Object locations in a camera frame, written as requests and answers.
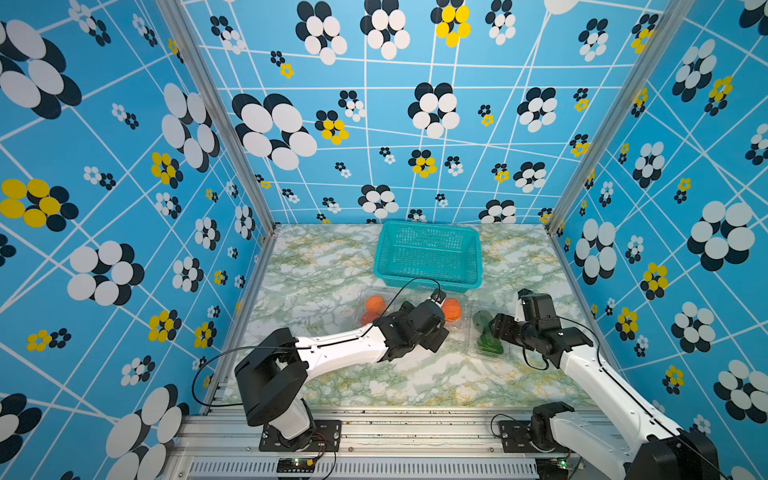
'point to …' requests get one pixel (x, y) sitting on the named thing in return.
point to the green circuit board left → (295, 465)
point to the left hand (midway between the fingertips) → (434, 318)
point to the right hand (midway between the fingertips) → (503, 325)
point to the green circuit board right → (552, 468)
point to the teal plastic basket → (428, 255)
